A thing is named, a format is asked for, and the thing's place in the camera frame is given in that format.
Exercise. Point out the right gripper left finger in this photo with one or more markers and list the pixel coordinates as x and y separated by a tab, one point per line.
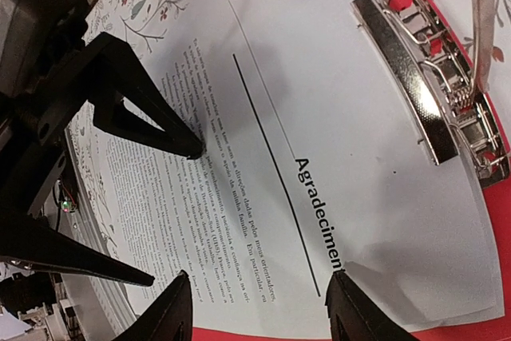
169	317

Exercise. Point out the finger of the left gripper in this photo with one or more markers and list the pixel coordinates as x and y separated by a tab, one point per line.
27	244
127	103

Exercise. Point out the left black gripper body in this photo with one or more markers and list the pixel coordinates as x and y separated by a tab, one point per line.
46	76

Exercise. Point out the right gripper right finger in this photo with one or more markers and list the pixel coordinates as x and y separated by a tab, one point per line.
355	317

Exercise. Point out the printed white paper sheets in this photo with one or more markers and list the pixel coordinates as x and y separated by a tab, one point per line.
313	163

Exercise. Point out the red file folder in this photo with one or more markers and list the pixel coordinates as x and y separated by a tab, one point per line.
351	138

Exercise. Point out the metal folder clip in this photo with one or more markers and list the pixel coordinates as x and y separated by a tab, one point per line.
445	88

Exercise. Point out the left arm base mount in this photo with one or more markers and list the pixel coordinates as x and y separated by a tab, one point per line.
35	306

